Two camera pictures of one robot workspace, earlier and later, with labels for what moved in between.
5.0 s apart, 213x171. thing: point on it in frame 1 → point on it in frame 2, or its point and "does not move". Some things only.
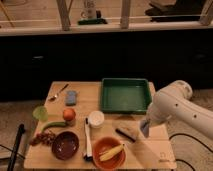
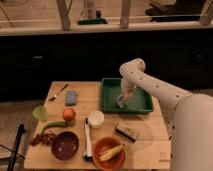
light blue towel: [145, 127] → [119, 103]
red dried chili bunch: [47, 138] does not move
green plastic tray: [125, 95] does not move
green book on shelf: [92, 21] does not move
